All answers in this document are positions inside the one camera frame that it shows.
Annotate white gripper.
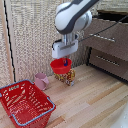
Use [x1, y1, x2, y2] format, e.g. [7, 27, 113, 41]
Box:
[51, 39, 80, 67]

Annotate red bowl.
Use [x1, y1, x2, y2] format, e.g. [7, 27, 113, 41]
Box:
[49, 57, 73, 75]

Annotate red shopping basket blue rim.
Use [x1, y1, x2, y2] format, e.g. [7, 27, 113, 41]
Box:
[0, 79, 57, 128]

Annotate colourful snack box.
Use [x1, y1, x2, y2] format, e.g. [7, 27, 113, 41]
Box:
[54, 68, 76, 87]

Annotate pink cup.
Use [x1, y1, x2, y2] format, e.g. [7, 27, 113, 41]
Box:
[34, 72, 50, 91]

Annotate brown drawer cabinet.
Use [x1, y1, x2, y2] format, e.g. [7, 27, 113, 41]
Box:
[82, 9, 128, 83]

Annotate metal drawer handle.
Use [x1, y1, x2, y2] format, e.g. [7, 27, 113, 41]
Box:
[92, 33, 116, 43]
[96, 55, 120, 67]

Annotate black cable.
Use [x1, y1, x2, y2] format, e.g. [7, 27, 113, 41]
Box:
[79, 17, 128, 42]

